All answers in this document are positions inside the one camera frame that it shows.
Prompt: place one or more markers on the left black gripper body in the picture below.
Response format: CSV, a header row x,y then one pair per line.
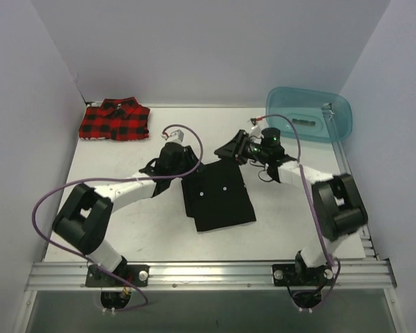
x,y
186,158

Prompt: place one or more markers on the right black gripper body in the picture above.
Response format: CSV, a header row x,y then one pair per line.
x,y
238,146

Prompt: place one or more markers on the black long sleeve shirt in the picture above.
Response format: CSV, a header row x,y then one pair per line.
x,y
216,197

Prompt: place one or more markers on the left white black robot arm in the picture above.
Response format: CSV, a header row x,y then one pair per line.
x,y
83,219

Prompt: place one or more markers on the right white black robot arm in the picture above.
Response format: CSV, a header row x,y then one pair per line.
x,y
335,202

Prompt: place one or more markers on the teal plastic bin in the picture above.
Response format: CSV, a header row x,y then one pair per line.
x,y
313,115

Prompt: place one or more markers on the red black plaid folded shirt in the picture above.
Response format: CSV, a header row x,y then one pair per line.
x,y
119,120

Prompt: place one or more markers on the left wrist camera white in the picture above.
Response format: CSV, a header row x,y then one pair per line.
x,y
177,136

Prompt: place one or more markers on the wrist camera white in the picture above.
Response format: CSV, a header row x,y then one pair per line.
x,y
255,130
177,136

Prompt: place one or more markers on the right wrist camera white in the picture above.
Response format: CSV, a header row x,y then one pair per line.
x,y
255,130

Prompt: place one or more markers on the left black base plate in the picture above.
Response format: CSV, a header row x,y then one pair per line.
x,y
136,274

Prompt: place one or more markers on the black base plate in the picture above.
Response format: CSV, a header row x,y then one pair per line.
x,y
136,274
291,275

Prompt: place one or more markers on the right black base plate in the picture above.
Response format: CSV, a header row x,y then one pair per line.
x,y
291,275

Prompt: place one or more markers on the aluminium front rail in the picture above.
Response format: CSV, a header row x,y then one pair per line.
x,y
202,276

